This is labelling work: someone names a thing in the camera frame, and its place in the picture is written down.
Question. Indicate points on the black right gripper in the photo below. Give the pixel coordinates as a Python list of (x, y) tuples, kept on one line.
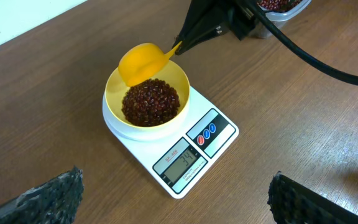
[(206, 20)]

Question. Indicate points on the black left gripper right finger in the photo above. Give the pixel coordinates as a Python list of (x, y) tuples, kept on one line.
[(291, 202)]

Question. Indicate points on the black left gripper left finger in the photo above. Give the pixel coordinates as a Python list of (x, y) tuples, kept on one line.
[(55, 201)]

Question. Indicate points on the orange plastic scoop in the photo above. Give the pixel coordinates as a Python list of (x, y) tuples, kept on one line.
[(142, 62)]

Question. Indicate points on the adzuki beans in bowl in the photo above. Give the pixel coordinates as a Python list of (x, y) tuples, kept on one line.
[(150, 103)]

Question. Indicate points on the yellow plastic bowl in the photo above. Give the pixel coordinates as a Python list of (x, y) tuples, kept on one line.
[(172, 74)]

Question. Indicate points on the white digital kitchen scale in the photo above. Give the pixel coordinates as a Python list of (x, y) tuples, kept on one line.
[(179, 157)]

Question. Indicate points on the clear plastic container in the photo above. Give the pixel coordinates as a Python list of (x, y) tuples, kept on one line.
[(279, 19)]

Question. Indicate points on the red adzuki beans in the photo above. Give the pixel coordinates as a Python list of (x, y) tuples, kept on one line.
[(278, 5)]

